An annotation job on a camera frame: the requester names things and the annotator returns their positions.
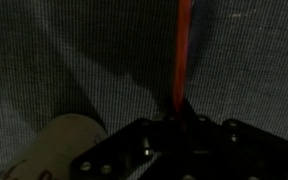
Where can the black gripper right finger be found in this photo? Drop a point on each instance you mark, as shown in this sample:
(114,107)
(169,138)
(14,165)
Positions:
(242,151)

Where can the red soda can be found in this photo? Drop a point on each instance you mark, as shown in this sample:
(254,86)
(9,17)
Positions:
(49,155)

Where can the dark blue placemat near can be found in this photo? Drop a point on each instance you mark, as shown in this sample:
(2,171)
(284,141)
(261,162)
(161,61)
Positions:
(113,60)

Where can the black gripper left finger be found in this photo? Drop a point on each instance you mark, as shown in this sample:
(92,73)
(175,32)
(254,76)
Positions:
(123,153)

